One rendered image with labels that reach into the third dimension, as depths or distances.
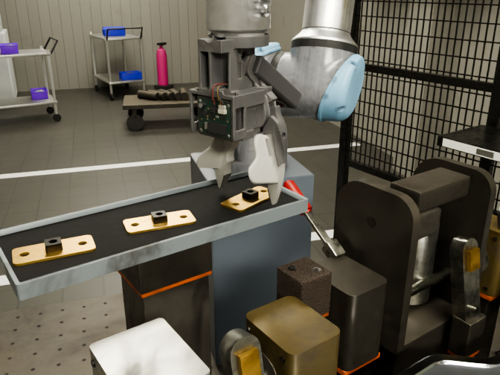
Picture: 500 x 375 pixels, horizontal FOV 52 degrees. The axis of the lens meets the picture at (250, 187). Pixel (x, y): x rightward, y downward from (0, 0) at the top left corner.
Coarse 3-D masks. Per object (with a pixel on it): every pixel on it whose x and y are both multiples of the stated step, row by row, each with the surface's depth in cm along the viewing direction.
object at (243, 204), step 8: (248, 192) 69; (256, 192) 69; (232, 200) 69; (240, 200) 69; (248, 200) 69; (256, 200) 69; (264, 200) 69; (232, 208) 66; (240, 208) 66; (248, 208) 67
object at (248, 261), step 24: (192, 168) 108; (288, 168) 100; (312, 192) 98; (216, 240) 95; (240, 240) 97; (264, 240) 98; (288, 240) 100; (216, 264) 97; (240, 264) 99; (264, 264) 100; (216, 288) 99; (240, 288) 101; (264, 288) 102; (216, 312) 101; (240, 312) 103; (216, 336) 103; (216, 360) 105
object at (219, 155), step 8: (216, 144) 67; (224, 144) 68; (232, 144) 68; (208, 152) 67; (216, 152) 68; (224, 152) 69; (232, 152) 70; (200, 160) 66; (208, 160) 68; (216, 160) 69; (224, 160) 69; (232, 160) 70; (216, 168) 71; (224, 168) 70; (216, 176) 71; (224, 176) 70; (224, 184) 71
